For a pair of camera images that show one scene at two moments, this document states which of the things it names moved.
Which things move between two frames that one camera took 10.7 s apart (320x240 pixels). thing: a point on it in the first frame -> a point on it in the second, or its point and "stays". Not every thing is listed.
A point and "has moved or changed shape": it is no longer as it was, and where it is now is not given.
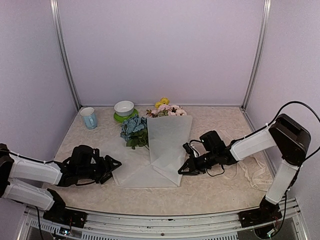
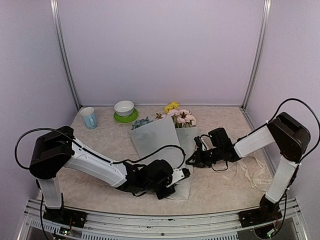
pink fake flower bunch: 166,110 -> 183,118
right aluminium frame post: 258,51 stays
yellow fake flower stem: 163,100 -> 174,104
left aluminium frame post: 64,50 stays
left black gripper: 106,169 -> 161,195
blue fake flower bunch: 134,130 has moved or changed shape
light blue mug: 89,117 stays
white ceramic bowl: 124,108 stays
